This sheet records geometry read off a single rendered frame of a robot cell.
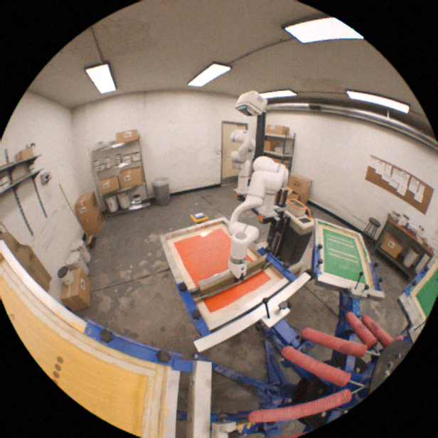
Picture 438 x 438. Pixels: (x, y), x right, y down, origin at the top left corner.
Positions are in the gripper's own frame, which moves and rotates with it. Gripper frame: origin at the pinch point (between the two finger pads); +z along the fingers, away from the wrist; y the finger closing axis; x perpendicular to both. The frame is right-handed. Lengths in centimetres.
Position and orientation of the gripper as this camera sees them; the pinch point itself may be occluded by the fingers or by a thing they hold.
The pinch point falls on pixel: (234, 277)
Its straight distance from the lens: 82.9
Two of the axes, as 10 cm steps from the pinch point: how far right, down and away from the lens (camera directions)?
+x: -8.7, 2.5, -4.3
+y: -4.9, -4.6, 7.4
